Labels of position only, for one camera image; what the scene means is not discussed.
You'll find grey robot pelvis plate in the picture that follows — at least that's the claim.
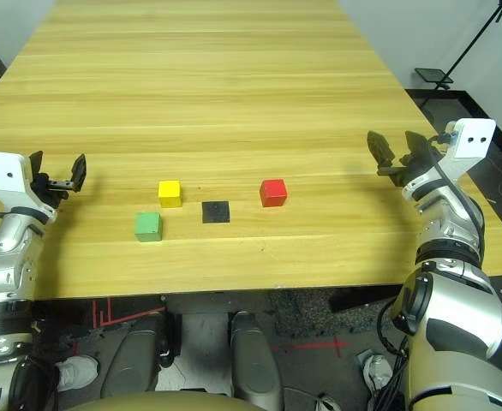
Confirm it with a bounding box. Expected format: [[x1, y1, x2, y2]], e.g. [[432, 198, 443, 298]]
[[154, 314, 235, 397]]

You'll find grey robot leg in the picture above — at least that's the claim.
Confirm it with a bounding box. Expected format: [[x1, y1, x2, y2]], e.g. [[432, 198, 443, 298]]
[[229, 311, 284, 411], [99, 312, 175, 399]]

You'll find grey robot left leg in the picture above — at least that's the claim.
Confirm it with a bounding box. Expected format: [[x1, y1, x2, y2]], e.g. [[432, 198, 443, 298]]
[[99, 312, 175, 399]]

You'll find grey robot right leg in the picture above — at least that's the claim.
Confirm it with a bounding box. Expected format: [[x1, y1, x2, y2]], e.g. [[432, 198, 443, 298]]
[[229, 311, 284, 411]]

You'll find white sneaker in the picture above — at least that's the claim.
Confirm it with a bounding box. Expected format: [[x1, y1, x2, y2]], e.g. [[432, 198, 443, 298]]
[[314, 393, 342, 411], [356, 348, 393, 390], [56, 354, 100, 393]]

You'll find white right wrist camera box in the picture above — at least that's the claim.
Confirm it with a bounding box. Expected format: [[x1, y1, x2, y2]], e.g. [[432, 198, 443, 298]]
[[404, 118, 498, 198]]

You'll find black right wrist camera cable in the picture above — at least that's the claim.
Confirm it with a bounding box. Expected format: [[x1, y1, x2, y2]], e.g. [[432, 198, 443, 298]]
[[430, 133, 487, 269]]

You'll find yellow wooden block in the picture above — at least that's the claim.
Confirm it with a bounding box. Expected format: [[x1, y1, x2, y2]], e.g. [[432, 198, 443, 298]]
[[158, 180, 182, 210]]

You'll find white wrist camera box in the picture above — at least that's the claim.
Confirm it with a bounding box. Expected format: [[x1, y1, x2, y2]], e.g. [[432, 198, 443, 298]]
[[0, 152, 58, 223], [404, 118, 498, 198]]

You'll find black square mat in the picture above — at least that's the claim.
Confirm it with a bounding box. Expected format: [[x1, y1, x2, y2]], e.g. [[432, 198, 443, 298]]
[[201, 200, 231, 224]]

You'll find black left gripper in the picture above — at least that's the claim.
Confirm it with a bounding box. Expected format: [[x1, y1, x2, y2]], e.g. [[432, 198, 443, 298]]
[[27, 150, 88, 211]]

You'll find black tripod tray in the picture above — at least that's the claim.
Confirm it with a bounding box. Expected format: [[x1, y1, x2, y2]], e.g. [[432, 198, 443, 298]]
[[414, 67, 454, 85]]

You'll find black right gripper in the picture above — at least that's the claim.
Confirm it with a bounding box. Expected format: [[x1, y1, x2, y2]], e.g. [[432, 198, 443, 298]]
[[366, 130, 439, 188]]

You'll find red wooden block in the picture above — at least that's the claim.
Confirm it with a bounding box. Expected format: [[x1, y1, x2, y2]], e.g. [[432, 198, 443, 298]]
[[259, 178, 288, 208]]

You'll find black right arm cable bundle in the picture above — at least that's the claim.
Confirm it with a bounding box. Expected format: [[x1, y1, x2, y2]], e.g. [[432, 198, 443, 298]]
[[376, 299, 411, 411]]

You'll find black tripod stand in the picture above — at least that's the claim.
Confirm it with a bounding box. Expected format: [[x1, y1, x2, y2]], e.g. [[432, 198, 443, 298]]
[[421, 0, 502, 108]]

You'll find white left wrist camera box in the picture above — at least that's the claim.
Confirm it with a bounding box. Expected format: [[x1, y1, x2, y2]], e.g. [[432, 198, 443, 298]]
[[0, 152, 58, 223]]

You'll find olive robot torso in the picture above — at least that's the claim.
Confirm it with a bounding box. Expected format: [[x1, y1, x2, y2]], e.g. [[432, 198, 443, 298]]
[[64, 396, 256, 411]]

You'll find green wooden block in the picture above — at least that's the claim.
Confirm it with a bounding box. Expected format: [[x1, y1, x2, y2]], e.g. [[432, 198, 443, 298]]
[[134, 211, 163, 243]]

